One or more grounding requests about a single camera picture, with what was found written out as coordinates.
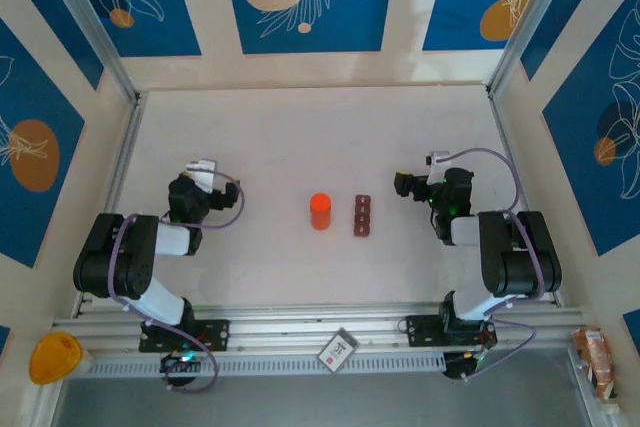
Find aluminium corner post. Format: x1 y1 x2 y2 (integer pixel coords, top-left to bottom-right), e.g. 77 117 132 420
37 0 142 104
487 0 572 98

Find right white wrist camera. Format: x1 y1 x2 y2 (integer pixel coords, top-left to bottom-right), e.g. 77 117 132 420
424 150 454 186

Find aluminium cross rails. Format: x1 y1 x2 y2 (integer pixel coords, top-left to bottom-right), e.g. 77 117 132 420
52 301 586 354

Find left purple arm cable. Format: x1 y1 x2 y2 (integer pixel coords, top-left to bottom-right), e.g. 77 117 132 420
107 171 246 395

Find left aluminium corner post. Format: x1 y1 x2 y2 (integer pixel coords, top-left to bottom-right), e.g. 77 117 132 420
37 0 142 104

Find aluminium side rail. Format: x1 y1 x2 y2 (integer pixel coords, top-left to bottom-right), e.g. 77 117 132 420
487 89 564 308
72 90 150 319

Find right black controller board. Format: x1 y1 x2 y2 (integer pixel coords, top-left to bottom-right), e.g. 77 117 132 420
443 350 489 381

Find white slotted cable duct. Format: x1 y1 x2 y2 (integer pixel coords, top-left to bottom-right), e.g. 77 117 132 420
82 351 446 379

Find dark red pill organizer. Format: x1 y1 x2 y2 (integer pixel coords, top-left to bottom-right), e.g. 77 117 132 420
352 194 374 239

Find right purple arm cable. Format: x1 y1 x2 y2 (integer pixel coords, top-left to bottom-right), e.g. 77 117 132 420
429 147 546 383

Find left aluminium side rail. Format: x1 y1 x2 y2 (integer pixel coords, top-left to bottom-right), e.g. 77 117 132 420
72 90 150 319

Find left black controller board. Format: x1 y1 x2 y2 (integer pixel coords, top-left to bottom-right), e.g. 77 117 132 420
159 351 204 373

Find orange dome lamp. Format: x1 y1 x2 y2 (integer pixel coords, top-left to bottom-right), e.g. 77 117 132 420
28 332 95 387

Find orange pill bottle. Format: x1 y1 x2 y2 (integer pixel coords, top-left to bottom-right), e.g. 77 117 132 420
309 192 333 232

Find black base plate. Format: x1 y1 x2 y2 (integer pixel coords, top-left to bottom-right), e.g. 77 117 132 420
138 319 232 353
405 314 497 348

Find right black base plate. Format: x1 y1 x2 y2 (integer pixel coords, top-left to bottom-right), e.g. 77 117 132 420
405 314 497 348

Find right aluminium corner post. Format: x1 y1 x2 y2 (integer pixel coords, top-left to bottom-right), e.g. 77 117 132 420
487 0 572 98

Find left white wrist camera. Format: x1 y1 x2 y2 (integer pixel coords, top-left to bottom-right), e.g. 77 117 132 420
184 159 220 193

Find black controller board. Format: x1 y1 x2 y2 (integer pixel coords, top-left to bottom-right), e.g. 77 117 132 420
443 350 489 381
159 351 204 373

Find white card with red mark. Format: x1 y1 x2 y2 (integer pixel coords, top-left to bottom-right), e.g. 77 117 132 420
318 327 360 373

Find right aluminium side rail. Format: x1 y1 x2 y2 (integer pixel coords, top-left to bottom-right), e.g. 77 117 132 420
487 89 564 308

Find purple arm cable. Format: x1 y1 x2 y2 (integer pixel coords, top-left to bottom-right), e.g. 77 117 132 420
107 171 246 395
429 147 546 383

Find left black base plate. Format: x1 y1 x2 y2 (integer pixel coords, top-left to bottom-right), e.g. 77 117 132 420
138 319 232 353

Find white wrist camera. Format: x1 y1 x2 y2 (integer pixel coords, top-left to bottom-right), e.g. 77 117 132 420
424 150 454 186
184 159 220 193

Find brown snack packet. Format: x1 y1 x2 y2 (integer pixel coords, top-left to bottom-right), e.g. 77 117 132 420
572 327 617 401

